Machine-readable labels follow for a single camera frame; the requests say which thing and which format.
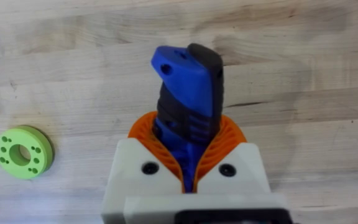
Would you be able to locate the white orange right gripper right finger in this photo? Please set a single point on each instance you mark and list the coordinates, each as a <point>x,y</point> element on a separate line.
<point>244,174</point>

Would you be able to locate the green disc with holes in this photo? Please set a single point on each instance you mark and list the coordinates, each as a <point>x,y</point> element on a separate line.
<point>24,152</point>

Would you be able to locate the white orange right gripper left finger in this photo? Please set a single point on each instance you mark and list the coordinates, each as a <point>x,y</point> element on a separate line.
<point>132,174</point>

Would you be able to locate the blue electric screwdriver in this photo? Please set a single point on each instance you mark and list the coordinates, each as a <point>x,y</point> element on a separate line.
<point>188,102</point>

